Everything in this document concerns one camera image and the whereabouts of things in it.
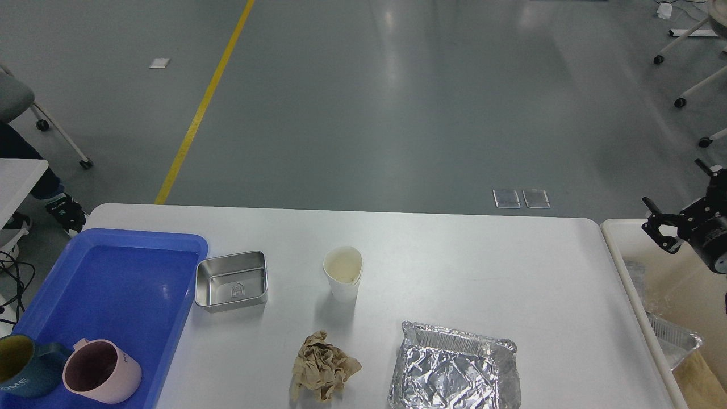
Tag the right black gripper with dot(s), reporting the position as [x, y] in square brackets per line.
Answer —
[702, 224]

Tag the pink mug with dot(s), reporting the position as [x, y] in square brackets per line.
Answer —
[99, 370]

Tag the beige plastic waste bin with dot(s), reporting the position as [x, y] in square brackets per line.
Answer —
[680, 288]

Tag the foil tray in bin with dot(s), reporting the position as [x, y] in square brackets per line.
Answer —
[677, 343]

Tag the right clear floor plate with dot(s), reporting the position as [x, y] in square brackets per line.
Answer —
[536, 198]

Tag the clear floor plate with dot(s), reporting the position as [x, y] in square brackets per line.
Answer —
[506, 199]
[536, 198]

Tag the left clear floor plate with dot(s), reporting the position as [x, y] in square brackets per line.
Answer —
[506, 199]

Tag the aluminium foil tray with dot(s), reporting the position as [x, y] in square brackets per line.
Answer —
[440, 367]

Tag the white paper cup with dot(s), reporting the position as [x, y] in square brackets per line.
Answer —
[343, 269]

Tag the crumpled brown paper napkin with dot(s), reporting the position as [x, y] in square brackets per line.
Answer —
[321, 368]

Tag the small steel rectangular tin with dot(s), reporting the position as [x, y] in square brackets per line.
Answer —
[231, 282]

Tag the blue plastic tray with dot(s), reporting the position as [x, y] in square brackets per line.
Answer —
[133, 288]

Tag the black white sneaker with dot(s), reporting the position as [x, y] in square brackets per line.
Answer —
[68, 213]

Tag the white side table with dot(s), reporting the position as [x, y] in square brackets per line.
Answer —
[18, 178]

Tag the dark blue mug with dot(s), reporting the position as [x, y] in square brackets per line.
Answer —
[29, 369]

